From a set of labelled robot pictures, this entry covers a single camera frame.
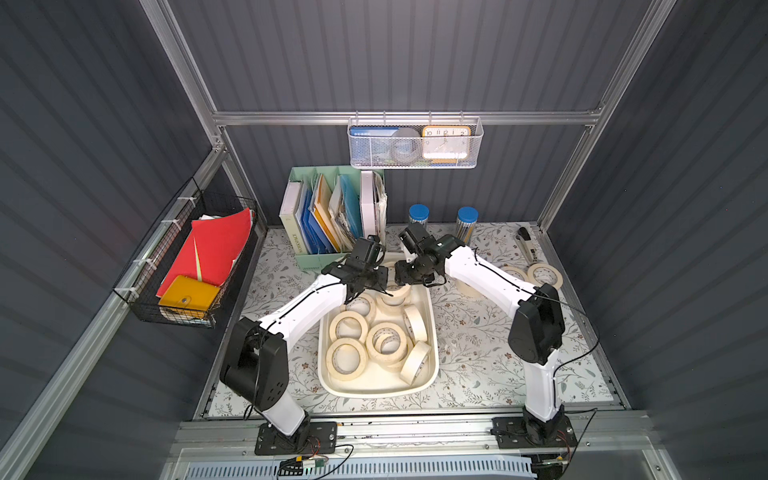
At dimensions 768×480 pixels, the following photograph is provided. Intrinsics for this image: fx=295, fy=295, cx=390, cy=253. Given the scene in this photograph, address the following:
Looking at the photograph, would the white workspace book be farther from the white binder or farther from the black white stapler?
the black white stapler

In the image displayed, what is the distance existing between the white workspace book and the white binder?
212 millimetres

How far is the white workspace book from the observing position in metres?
0.91

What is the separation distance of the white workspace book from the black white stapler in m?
0.81

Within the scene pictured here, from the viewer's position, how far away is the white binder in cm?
94

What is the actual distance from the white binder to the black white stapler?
23.0 inches

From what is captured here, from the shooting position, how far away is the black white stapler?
3.61 feet
